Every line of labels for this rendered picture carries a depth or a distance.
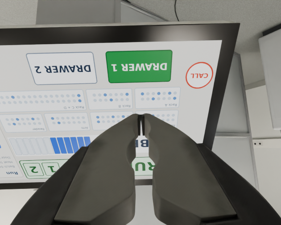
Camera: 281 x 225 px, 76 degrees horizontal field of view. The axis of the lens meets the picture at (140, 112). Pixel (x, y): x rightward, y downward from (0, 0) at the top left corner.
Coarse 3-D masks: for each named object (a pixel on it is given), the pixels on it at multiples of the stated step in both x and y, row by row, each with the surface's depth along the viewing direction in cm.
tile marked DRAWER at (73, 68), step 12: (36, 60) 25; (48, 60) 25; (60, 60) 25; (72, 60) 25; (84, 60) 25; (36, 72) 26; (48, 72) 26; (60, 72) 26; (72, 72) 26; (84, 72) 26; (96, 72) 26; (36, 84) 27; (48, 84) 27; (60, 84) 27; (72, 84) 27
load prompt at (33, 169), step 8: (24, 160) 34; (32, 160) 34; (40, 160) 34; (48, 160) 34; (56, 160) 34; (64, 160) 35; (136, 160) 35; (144, 160) 35; (24, 168) 35; (32, 168) 35; (40, 168) 35; (48, 168) 36; (56, 168) 36; (136, 168) 36; (144, 168) 36; (152, 168) 36; (32, 176) 36; (40, 176) 37; (48, 176) 37
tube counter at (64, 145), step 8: (48, 136) 32; (56, 136) 32; (64, 136) 32; (72, 136) 32; (80, 136) 32; (88, 136) 32; (96, 136) 32; (16, 144) 32; (24, 144) 32; (32, 144) 32; (40, 144) 33; (48, 144) 33; (56, 144) 33; (64, 144) 33; (72, 144) 33; (80, 144) 33; (88, 144) 33; (16, 152) 33; (24, 152) 33; (32, 152) 33; (40, 152) 33; (48, 152) 34; (56, 152) 34; (64, 152) 34; (72, 152) 34
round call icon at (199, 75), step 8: (192, 64) 26; (200, 64) 26; (208, 64) 26; (192, 72) 27; (200, 72) 27; (208, 72) 27; (184, 80) 27; (192, 80) 27; (200, 80) 27; (208, 80) 27; (184, 88) 28; (192, 88) 28; (200, 88) 28; (208, 88) 28
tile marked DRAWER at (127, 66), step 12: (108, 60) 25; (120, 60) 26; (132, 60) 26; (144, 60) 26; (156, 60) 26; (168, 60) 26; (108, 72) 26; (120, 72) 26; (132, 72) 26; (144, 72) 26; (156, 72) 26; (168, 72) 26
